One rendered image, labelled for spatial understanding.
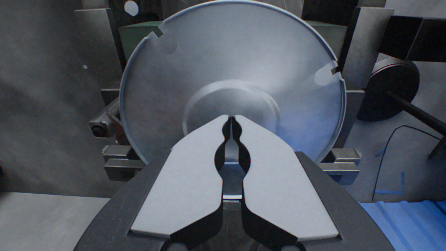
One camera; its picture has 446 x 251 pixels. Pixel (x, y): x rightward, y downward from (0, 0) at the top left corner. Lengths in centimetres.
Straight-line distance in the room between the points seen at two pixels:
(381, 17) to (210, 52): 31
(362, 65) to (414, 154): 147
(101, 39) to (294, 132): 36
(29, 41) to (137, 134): 122
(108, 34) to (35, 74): 115
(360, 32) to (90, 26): 47
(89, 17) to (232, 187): 38
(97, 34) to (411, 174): 204
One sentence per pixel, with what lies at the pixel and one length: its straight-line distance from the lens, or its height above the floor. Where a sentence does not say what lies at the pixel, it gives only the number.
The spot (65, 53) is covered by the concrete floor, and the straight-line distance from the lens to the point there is 134.
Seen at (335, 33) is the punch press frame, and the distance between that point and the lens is 39.
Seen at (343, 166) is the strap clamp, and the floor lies 75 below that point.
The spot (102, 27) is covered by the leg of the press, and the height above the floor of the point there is 64.
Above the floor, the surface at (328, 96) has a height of 78.
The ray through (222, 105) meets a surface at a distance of 23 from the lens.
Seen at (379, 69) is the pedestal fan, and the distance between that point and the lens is 126.
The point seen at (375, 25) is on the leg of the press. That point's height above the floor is 64.
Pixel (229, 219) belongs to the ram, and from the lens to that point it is 17.
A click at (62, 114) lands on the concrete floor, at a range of 157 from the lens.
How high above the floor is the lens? 99
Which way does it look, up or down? 57 degrees down
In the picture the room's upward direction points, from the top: 176 degrees counter-clockwise
